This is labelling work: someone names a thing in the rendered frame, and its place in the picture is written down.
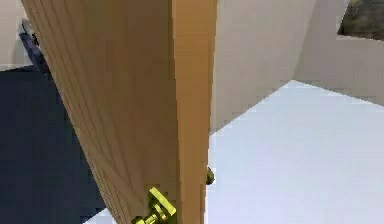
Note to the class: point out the light brown wooden door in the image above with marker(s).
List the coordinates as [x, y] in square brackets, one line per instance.
[133, 83]

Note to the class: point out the dark blue furniture piece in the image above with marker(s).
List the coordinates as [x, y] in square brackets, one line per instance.
[33, 53]

